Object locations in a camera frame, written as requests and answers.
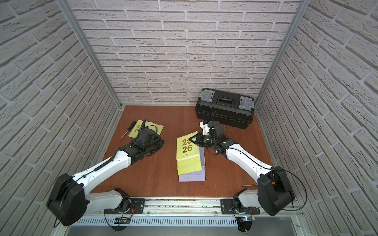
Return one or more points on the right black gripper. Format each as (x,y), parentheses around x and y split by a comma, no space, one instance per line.
(199,136)

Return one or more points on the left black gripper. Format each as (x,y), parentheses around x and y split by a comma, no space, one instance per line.
(141,134)

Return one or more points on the green calendar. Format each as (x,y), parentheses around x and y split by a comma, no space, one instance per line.
(155,127)
(187,155)

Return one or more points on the purple calendar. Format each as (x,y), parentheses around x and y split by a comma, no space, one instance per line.
(198,176)

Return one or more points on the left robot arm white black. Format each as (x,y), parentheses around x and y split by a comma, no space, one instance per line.
(71,197)

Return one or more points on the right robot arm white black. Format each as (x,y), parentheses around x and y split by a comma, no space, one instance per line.
(274,191)

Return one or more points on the black screwdriver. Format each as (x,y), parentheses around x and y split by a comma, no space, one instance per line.
(131,126)

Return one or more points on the black grey toolbox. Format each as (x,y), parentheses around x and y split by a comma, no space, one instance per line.
(228,108)

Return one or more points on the perforated metal grille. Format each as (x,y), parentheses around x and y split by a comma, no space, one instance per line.
(198,221)

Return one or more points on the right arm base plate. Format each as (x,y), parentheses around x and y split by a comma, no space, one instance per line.
(233,206)

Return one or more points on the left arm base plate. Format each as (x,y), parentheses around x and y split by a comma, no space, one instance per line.
(133,205)

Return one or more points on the aluminium rail frame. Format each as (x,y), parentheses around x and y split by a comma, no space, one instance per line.
(157,206)

